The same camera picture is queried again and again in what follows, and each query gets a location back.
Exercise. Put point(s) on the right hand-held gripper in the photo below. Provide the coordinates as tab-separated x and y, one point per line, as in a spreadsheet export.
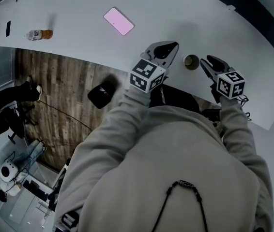
231	84

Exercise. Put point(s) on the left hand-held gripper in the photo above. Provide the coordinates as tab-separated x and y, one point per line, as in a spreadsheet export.
146	76

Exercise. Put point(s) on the white paper cup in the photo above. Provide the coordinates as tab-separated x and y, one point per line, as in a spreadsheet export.
191	63

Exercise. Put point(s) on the black trash bin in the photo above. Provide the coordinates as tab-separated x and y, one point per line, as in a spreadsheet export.
100	97

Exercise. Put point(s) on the person's left forearm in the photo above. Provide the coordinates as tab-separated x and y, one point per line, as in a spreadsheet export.
132	110

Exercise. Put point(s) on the person's right forearm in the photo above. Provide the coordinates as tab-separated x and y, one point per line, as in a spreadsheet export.
233	124

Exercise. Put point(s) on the person's black trouser legs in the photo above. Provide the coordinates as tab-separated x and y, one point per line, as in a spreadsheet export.
173	98

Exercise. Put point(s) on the pink smartphone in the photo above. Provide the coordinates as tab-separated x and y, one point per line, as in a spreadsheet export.
118	20

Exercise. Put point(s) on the person's light hoodie torso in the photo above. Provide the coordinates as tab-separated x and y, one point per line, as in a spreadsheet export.
175	165

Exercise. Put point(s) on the orange drink bottle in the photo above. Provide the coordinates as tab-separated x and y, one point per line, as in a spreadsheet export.
40	34

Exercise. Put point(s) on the black smartphone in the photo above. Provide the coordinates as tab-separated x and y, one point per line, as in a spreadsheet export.
8	28

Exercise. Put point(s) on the black waist pack device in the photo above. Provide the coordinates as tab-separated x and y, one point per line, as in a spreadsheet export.
69	220

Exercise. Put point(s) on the white round helmet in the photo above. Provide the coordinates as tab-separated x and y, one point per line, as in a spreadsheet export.
7	171

